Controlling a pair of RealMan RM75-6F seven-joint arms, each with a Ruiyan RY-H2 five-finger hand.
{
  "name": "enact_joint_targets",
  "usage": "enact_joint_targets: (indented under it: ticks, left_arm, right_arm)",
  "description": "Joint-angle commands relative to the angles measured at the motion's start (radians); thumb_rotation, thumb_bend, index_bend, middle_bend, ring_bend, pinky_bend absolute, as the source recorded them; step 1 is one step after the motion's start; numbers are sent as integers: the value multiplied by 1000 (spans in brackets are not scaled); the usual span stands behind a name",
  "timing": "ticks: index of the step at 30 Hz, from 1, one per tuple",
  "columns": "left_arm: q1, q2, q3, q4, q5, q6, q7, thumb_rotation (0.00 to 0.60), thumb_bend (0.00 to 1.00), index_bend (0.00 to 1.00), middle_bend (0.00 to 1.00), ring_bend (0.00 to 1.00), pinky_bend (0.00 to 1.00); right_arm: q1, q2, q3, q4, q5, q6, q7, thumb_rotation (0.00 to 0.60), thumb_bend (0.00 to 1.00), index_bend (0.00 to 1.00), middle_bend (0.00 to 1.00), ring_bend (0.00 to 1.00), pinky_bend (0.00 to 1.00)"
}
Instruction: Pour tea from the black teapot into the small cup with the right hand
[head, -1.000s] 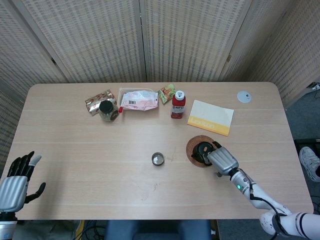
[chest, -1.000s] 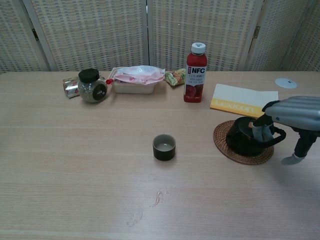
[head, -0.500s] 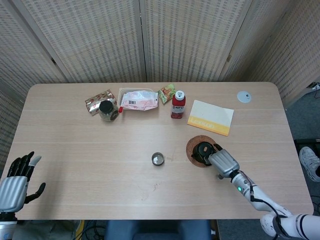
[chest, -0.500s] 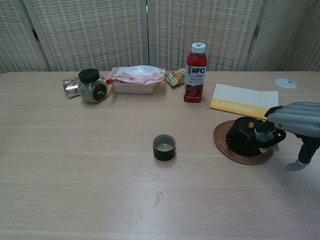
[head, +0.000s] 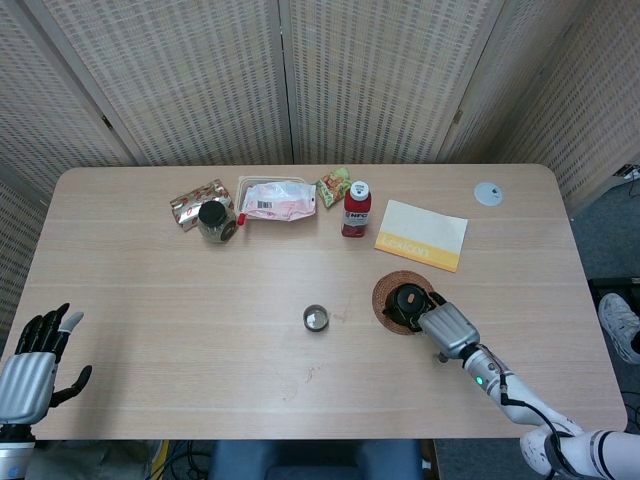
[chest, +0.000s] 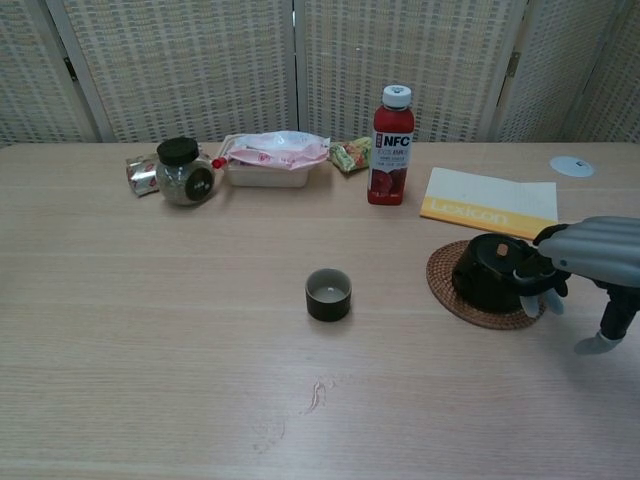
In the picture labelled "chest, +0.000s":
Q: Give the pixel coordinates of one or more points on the grey round table grommet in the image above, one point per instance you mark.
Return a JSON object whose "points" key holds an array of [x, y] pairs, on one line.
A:
{"points": [[572, 166]]}

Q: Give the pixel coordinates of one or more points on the black teapot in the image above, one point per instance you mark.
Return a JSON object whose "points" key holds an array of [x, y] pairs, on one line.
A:
{"points": [[487, 285]]}

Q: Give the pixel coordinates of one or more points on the red NFC juice bottle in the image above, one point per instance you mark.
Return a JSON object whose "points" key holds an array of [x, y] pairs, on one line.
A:
{"points": [[391, 175]]}

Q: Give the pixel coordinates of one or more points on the pink white plastic bag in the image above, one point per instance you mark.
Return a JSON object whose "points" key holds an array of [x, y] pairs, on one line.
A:
{"points": [[280, 150]]}

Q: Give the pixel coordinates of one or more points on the yellow white Lexicon book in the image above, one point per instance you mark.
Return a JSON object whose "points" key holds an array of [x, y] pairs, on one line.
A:
{"points": [[490, 195]]}

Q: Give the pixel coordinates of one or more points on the green orange snack packet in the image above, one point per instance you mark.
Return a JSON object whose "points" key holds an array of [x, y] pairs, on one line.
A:
{"points": [[350, 155]]}

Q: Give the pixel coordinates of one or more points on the dark ceramic cup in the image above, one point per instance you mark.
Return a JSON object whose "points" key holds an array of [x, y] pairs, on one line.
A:
{"points": [[327, 305]]}

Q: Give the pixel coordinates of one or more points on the small red cap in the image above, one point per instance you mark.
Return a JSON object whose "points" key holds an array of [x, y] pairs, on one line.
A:
{"points": [[218, 162]]}

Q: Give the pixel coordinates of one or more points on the glass jar with black lid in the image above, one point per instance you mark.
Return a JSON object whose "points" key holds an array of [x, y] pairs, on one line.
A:
{"points": [[185, 180]]}

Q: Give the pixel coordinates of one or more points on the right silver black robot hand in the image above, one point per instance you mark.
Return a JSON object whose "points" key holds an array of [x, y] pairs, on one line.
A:
{"points": [[600, 250]]}

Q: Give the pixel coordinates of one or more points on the woven folding screen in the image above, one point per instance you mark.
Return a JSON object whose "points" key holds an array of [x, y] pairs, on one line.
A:
{"points": [[200, 65]]}

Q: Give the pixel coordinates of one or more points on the white plastic tray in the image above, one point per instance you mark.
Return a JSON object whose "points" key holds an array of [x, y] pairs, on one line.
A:
{"points": [[265, 177]]}

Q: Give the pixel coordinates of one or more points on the brown woven round coaster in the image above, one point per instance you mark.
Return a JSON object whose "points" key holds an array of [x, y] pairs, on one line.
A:
{"points": [[442, 280]]}

